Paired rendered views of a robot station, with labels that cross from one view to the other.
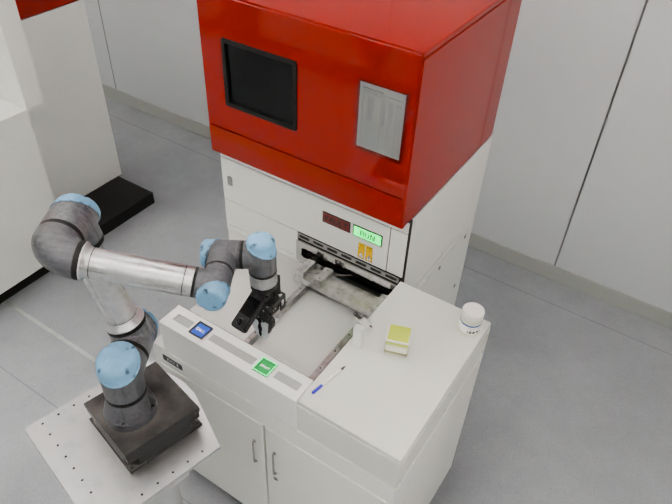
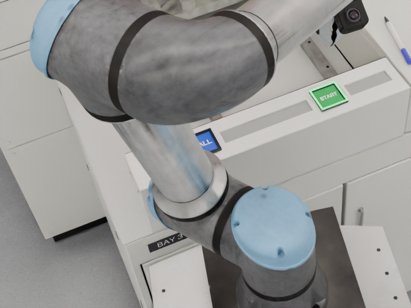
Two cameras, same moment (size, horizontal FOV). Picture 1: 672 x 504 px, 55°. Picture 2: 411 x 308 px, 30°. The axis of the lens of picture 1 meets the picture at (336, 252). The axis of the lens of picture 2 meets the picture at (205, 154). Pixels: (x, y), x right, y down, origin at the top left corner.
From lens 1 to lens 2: 1.38 m
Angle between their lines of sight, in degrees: 33
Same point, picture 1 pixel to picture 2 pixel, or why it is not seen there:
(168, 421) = (337, 252)
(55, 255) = (233, 60)
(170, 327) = not seen: hidden behind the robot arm
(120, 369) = (301, 219)
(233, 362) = (294, 128)
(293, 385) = (379, 80)
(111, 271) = (302, 18)
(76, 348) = not seen: outside the picture
